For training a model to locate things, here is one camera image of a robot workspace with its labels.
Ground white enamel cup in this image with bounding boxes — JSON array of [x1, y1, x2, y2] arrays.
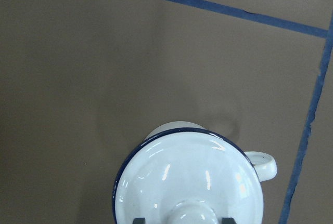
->
[[143, 121, 278, 182]]

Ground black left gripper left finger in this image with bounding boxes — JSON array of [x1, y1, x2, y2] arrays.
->
[[132, 218, 146, 224]]

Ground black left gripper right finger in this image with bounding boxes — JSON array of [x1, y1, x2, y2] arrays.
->
[[221, 217, 236, 224]]

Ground white enamel cup lid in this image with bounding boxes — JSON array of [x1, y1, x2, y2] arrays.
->
[[112, 127, 263, 223]]

